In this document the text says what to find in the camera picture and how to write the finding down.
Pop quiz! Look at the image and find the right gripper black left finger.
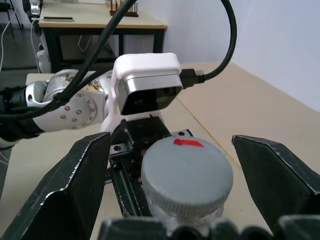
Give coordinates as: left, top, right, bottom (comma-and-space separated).
0, 131, 113, 240

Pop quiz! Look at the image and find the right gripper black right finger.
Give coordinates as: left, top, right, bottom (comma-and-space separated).
231, 134, 320, 230

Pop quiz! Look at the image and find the grey ribbed jar lid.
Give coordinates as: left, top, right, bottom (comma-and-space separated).
140, 136, 235, 224

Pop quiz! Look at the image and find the clear plastic jar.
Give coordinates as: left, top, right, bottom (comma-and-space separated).
153, 211, 224, 232

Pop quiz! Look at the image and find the brown wooden rack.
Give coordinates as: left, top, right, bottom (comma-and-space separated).
109, 0, 140, 19

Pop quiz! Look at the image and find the white and silver robot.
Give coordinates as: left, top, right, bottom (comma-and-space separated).
21, 0, 53, 74

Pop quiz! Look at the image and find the flat black bar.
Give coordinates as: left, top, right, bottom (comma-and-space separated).
43, 16, 75, 23

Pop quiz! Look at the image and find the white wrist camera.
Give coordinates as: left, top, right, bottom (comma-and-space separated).
100, 52, 184, 133

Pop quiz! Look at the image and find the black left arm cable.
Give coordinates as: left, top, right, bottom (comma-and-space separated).
0, 0, 238, 121

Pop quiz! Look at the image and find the beige desk with black frame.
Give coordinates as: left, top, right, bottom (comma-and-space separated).
38, 0, 169, 74

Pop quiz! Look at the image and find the thin white cable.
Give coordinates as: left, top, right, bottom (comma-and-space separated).
0, 4, 16, 72

